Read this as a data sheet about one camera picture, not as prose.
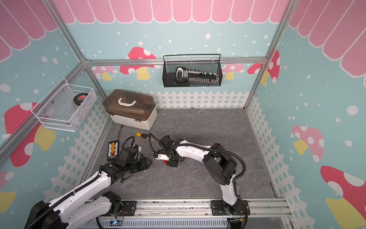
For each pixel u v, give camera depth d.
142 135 1.02
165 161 0.79
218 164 0.49
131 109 0.92
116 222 0.71
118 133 1.04
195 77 0.88
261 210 0.74
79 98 0.79
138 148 0.77
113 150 0.94
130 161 0.66
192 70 0.91
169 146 0.66
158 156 0.79
